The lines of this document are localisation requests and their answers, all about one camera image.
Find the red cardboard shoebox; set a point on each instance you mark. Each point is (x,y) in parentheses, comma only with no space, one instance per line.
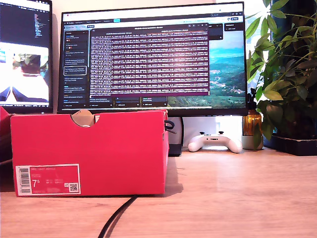
(99,153)

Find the black monitor stand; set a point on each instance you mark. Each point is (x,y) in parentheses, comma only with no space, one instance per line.
(175,150)

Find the large black computer monitor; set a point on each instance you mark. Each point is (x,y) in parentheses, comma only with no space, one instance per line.
(148,62)

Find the white game controller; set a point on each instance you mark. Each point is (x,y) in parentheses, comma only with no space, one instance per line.
(215,142)

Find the amber pump bottle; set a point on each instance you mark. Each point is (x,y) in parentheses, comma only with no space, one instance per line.
(251,121)

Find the green leafy potted plant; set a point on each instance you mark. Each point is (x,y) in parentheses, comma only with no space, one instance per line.
(284,81)

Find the black plant tray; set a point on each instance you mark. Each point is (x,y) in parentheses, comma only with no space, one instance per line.
(297,146)

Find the narrow black computer monitor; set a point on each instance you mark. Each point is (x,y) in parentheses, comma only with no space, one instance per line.
(24,24)

